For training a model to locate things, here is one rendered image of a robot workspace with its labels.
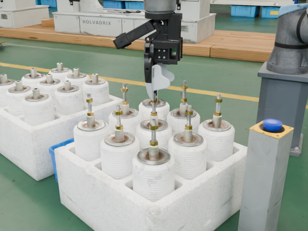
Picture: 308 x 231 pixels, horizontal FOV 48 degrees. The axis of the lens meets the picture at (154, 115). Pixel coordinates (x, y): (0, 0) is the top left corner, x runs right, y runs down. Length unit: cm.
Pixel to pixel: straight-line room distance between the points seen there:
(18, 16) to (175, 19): 327
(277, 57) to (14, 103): 92
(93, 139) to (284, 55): 73
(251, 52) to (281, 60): 145
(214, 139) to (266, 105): 47
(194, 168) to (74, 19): 275
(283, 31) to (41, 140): 88
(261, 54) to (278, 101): 144
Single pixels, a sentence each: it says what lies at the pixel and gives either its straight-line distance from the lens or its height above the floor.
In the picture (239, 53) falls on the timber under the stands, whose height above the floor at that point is 5.
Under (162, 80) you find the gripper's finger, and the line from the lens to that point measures 84.
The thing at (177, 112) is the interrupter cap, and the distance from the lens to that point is 101.
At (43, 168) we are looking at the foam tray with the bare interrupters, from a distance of 119.
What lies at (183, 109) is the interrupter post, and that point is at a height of 27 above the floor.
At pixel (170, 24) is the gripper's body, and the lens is 82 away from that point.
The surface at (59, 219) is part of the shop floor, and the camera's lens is 103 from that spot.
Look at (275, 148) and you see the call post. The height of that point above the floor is 29.
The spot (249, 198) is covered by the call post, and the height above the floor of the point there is 14.
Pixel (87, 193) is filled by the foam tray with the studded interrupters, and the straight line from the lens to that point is 91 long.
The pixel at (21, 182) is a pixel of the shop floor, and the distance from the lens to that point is 122.
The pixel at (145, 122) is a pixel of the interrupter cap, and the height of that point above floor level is 25.
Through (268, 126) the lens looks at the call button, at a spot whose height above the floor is 33.
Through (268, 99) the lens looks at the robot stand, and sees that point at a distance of 132.
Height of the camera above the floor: 63
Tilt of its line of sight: 23 degrees down
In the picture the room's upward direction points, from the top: straight up
